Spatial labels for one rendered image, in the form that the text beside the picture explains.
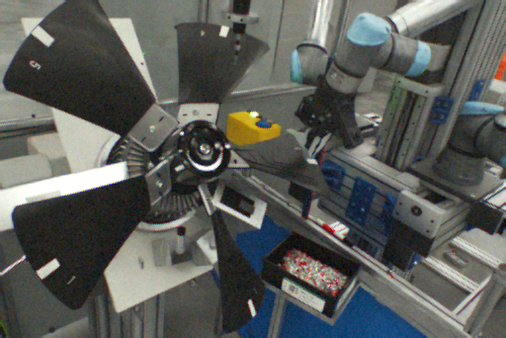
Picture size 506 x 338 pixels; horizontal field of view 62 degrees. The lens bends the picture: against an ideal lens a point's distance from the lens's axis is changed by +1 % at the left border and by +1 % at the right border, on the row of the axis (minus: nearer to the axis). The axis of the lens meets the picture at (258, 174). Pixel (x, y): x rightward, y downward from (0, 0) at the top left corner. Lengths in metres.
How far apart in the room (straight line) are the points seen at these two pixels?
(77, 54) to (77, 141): 0.26
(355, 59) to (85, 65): 0.52
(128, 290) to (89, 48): 0.52
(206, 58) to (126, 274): 0.52
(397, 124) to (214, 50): 0.81
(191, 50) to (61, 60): 0.31
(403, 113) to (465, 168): 0.34
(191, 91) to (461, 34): 0.93
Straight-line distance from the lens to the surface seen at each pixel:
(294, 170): 0.98
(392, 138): 1.61
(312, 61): 1.56
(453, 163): 1.38
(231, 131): 1.42
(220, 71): 0.97
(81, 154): 1.03
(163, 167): 0.82
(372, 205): 1.55
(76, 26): 0.85
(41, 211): 0.71
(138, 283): 1.03
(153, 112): 0.85
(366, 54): 0.89
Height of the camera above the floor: 1.59
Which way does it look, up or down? 29 degrees down
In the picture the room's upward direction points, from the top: 9 degrees clockwise
